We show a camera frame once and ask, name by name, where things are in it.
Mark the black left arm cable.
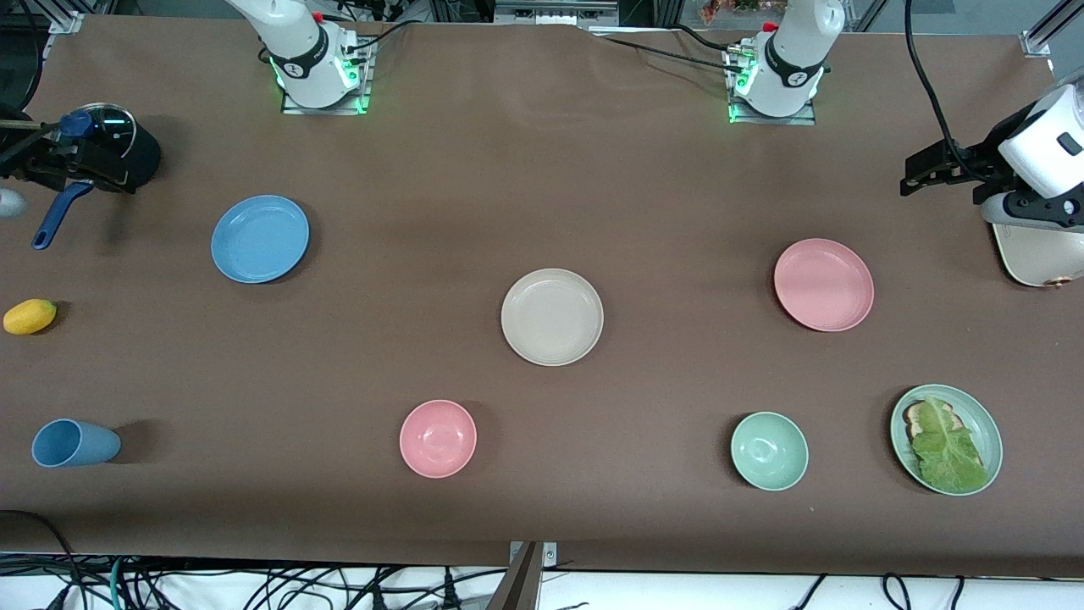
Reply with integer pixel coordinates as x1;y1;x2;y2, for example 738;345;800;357
904;0;973;164

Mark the blue shallow bowl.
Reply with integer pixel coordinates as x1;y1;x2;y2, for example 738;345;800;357
211;195;311;284

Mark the small green deep bowl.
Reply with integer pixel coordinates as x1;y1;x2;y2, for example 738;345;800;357
731;412;810;492

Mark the pink shallow bowl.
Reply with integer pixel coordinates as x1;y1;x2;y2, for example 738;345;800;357
773;238;875;333

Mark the black floor cable loop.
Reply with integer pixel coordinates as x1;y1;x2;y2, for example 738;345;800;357
0;509;81;610

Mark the glass lid blue knob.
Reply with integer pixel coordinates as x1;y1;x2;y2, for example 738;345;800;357
59;103;137;160

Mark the black base cable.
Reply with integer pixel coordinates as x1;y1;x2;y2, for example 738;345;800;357
340;19;424;56
676;24;739;53
606;36;750;74

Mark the beige toaster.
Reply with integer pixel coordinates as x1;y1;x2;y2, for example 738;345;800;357
991;222;1084;289

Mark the blue plastic cup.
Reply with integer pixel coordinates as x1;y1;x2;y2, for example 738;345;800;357
31;419;122;469

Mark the aluminium post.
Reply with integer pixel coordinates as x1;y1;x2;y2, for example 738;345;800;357
487;541;544;610

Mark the green plate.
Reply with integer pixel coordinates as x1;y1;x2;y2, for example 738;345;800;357
889;384;1004;496

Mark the small pink deep bowl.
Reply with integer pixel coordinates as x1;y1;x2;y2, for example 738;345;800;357
399;399;478;480

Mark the black left base cable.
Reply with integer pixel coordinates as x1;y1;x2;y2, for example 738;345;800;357
606;36;750;74
676;24;739;53

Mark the toasted bread slice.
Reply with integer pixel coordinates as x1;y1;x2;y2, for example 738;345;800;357
903;401;963;441

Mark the beige shallow bowl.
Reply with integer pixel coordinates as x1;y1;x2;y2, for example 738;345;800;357
501;269;605;367

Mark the black right base cable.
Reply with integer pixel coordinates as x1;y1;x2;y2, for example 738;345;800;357
340;19;424;56

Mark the yellow lemon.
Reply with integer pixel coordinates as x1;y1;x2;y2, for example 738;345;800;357
3;298;58;336

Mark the black saucepan blue handle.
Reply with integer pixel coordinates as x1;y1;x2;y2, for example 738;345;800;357
32;103;163;251

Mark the green lettuce leaf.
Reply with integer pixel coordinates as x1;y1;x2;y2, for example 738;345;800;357
910;396;988;493

